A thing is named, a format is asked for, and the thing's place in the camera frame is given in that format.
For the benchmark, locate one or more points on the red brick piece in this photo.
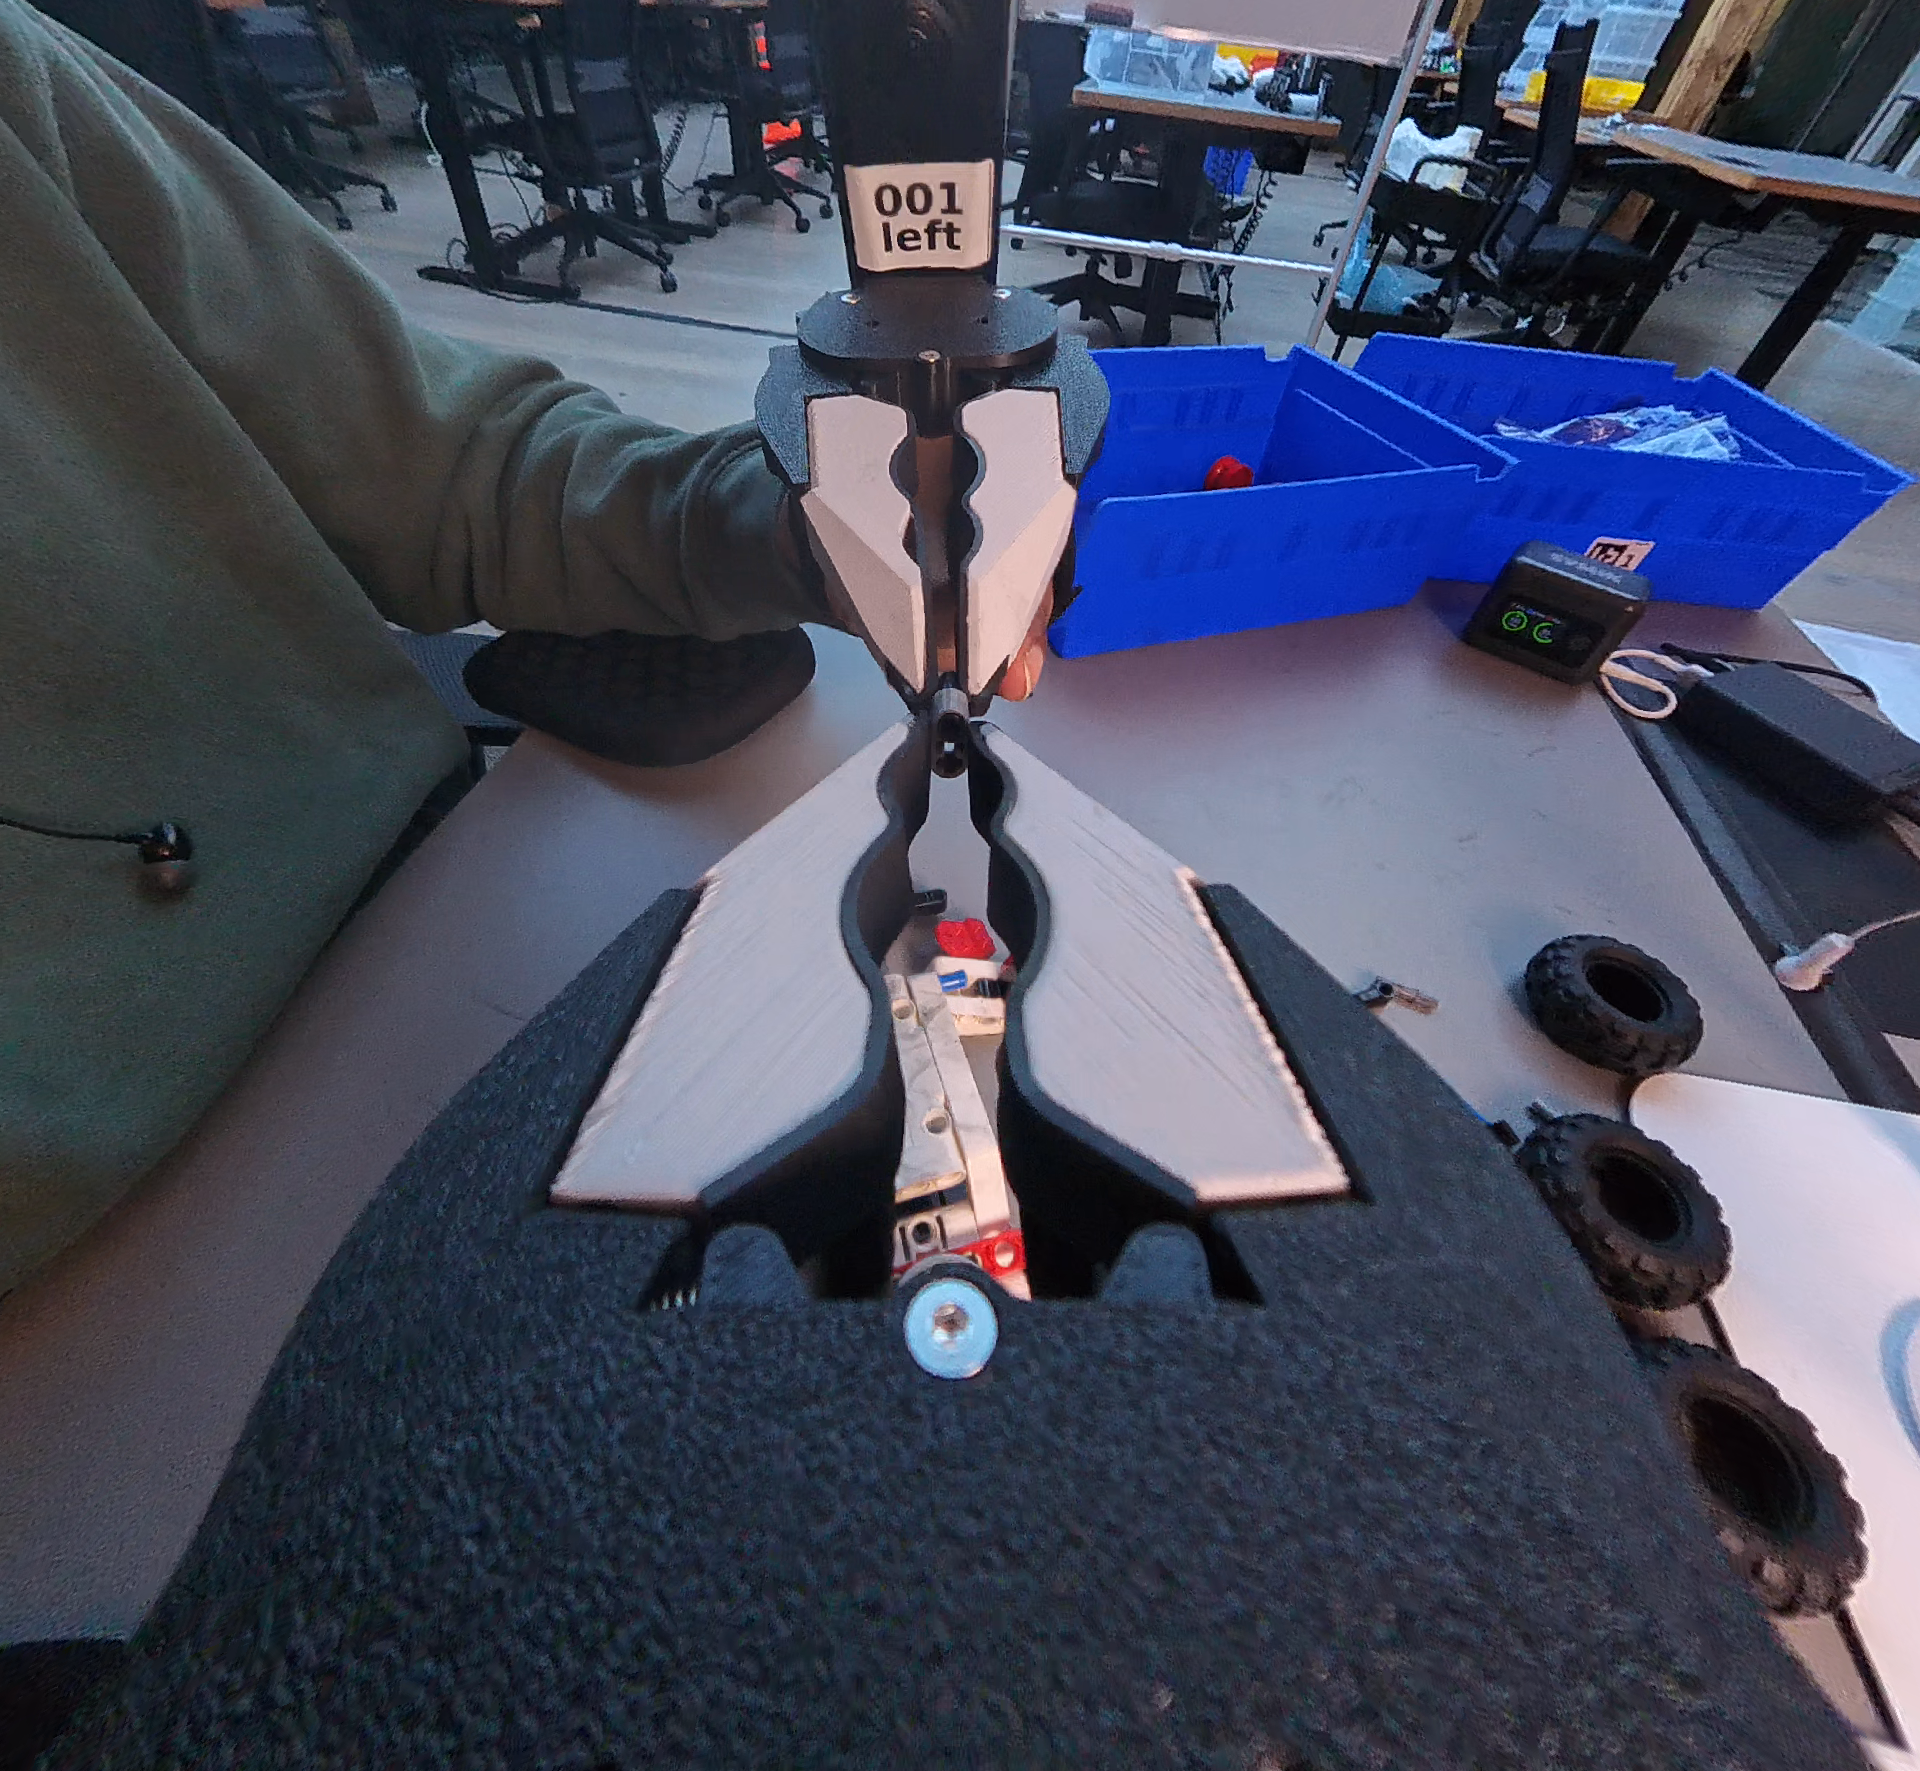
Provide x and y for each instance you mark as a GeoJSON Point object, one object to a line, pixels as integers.
{"type": "Point", "coordinates": [1227, 474]}

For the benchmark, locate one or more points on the white booklet stand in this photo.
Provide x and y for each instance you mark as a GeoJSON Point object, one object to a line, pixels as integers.
{"type": "Point", "coordinates": [1800, 1199]}

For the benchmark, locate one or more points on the person's green sweatshirt torso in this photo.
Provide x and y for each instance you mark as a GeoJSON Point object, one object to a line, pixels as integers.
{"type": "Point", "coordinates": [180, 601]}

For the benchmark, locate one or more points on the person's left hand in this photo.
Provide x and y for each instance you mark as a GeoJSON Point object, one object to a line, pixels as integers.
{"type": "Point", "coordinates": [1027, 669]}

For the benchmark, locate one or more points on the black earbud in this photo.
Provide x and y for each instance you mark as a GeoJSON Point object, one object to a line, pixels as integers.
{"type": "Point", "coordinates": [166, 859]}

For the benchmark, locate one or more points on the black chair armrest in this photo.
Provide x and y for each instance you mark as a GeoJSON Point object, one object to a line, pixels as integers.
{"type": "Point", "coordinates": [630, 699]}

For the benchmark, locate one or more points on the black office chair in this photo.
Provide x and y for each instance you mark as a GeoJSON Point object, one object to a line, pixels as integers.
{"type": "Point", "coordinates": [601, 76]}
{"type": "Point", "coordinates": [779, 76]}
{"type": "Point", "coordinates": [286, 76]}
{"type": "Point", "coordinates": [1544, 256]}

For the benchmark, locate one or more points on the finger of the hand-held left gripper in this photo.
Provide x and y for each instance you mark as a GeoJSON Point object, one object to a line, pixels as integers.
{"type": "Point", "coordinates": [1020, 510]}
{"type": "Point", "coordinates": [863, 526]}

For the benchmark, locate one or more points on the person's left forearm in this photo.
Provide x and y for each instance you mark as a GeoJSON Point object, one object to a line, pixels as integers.
{"type": "Point", "coordinates": [601, 526]}

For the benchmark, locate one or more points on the white brick toy truck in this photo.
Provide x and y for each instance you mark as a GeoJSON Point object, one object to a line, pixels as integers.
{"type": "Point", "coordinates": [930, 1051]}

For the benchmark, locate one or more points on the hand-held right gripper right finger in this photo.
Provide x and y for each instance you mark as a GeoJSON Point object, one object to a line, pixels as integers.
{"type": "Point", "coordinates": [1170, 1037]}

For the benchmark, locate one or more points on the black power adapter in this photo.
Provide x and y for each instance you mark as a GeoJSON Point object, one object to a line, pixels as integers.
{"type": "Point", "coordinates": [1800, 737]}

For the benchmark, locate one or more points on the grey desk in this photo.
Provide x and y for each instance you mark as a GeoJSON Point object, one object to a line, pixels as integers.
{"type": "Point", "coordinates": [1275, 782]}

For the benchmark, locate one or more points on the black power bank with screen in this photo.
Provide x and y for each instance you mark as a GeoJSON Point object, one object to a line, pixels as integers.
{"type": "Point", "coordinates": [1576, 585]}

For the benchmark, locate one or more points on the clear plastic bags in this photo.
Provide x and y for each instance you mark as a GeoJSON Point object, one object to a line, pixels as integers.
{"type": "Point", "coordinates": [1620, 433]}

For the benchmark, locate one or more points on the red brick stack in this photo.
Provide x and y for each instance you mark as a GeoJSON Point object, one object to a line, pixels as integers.
{"type": "Point", "coordinates": [959, 938]}

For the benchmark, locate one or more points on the stack of clear plastic boxes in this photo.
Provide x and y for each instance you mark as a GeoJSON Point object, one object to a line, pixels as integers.
{"type": "Point", "coordinates": [1612, 16]}

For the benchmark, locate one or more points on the white paper sheet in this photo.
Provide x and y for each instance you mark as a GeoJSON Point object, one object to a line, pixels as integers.
{"type": "Point", "coordinates": [1875, 669]}

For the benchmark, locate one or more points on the black desk mat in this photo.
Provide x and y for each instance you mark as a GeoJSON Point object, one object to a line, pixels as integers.
{"type": "Point", "coordinates": [1831, 885]}

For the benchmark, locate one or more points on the black grey brick connector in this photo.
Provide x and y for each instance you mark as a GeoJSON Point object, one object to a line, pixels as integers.
{"type": "Point", "coordinates": [946, 715]}

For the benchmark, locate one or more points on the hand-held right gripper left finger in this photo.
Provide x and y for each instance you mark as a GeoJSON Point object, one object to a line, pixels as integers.
{"type": "Point", "coordinates": [734, 1037]}

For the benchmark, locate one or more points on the black toy tyre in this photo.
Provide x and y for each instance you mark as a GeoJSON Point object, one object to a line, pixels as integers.
{"type": "Point", "coordinates": [1553, 1007]}
{"type": "Point", "coordinates": [1823, 1531]}
{"type": "Point", "coordinates": [1553, 1199]}

